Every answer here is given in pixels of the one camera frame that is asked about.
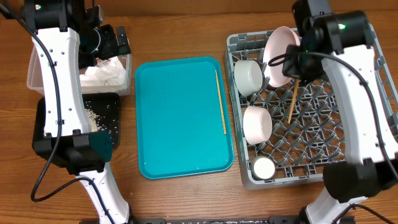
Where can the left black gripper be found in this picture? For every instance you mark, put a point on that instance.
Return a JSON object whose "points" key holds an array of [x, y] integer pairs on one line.
{"points": [[112, 48]]}

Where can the large white plate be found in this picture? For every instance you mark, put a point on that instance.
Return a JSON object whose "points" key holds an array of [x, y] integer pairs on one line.
{"points": [[277, 45]]}

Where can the white rice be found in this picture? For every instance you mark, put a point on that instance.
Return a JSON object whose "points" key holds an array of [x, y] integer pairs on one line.
{"points": [[104, 115]]}

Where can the white tissue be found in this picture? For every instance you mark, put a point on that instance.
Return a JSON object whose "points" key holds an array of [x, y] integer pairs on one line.
{"points": [[108, 72]]}

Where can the wooden chopstick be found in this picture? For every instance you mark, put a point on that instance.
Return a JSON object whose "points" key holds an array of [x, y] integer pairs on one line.
{"points": [[220, 102], [294, 97]]}

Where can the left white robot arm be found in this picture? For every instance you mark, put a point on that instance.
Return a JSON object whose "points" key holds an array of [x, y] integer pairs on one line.
{"points": [[67, 37]]}

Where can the grey dish rack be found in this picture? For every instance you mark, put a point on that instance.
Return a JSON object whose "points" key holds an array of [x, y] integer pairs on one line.
{"points": [[314, 138]]}

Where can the clear plastic waste bin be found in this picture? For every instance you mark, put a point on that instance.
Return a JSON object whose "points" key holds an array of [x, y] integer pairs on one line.
{"points": [[34, 77]]}

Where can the grey bowl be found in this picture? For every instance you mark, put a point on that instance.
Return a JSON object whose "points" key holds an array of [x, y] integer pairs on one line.
{"points": [[247, 76]]}

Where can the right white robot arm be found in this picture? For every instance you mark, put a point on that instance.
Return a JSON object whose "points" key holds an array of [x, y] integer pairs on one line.
{"points": [[340, 47]]}

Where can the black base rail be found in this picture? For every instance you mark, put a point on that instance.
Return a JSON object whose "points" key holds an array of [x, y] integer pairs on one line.
{"points": [[269, 220]]}

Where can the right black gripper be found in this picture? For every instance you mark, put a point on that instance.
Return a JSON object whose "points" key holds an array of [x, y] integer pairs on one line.
{"points": [[289, 70]]}

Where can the black tray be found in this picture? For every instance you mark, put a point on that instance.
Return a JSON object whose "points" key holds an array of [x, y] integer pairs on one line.
{"points": [[41, 113]]}

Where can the white cup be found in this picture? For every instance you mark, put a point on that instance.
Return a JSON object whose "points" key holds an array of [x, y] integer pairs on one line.
{"points": [[262, 168]]}

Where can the teal serving tray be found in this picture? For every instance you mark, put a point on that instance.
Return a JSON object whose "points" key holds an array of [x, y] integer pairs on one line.
{"points": [[179, 126]]}

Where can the small pink plate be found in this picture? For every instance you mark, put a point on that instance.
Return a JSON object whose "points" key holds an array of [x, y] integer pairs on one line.
{"points": [[257, 125]]}

